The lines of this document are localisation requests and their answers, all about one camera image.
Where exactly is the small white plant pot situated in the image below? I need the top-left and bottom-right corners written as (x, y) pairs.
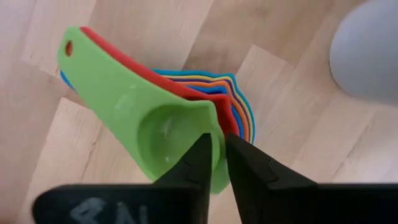
top-left (328, 0), bottom-right (398, 108)

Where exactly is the navy blue measuring cup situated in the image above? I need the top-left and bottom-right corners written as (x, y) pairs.
top-left (172, 77), bottom-right (251, 141)

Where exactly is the yellow measuring cup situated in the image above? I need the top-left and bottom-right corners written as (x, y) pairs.
top-left (161, 74), bottom-right (253, 143)

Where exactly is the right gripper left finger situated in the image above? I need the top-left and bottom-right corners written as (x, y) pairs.
top-left (32, 133), bottom-right (213, 224)

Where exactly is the royal blue measuring cup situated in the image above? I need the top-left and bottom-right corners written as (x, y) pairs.
top-left (59, 70), bottom-right (245, 139)

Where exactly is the green measuring cup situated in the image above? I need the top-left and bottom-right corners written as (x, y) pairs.
top-left (57, 25), bottom-right (231, 195)

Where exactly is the red measuring cup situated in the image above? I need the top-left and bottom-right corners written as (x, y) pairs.
top-left (80, 26), bottom-right (241, 138)

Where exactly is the large light blue measuring cup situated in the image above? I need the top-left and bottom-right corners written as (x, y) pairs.
top-left (152, 68), bottom-right (257, 146)

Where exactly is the orange measuring cup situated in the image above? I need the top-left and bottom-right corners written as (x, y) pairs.
top-left (177, 80), bottom-right (249, 142)

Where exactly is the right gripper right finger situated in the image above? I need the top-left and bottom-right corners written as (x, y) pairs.
top-left (225, 133), bottom-right (398, 224)

